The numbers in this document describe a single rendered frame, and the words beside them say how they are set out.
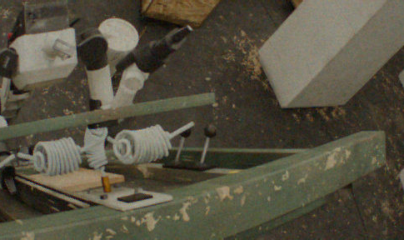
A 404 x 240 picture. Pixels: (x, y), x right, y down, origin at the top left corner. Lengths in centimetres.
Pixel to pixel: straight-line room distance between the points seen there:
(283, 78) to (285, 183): 321
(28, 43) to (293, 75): 278
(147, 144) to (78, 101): 243
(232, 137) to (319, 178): 271
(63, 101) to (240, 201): 250
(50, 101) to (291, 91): 193
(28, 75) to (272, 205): 102
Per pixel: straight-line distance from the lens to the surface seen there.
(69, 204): 109
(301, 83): 406
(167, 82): 378
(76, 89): 343
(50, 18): 180
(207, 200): 89
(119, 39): 335
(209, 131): 153
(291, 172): 104
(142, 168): 174
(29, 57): 173
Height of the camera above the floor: 265
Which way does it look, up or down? 45 degrees down
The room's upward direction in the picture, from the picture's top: 42 degrees clockwise
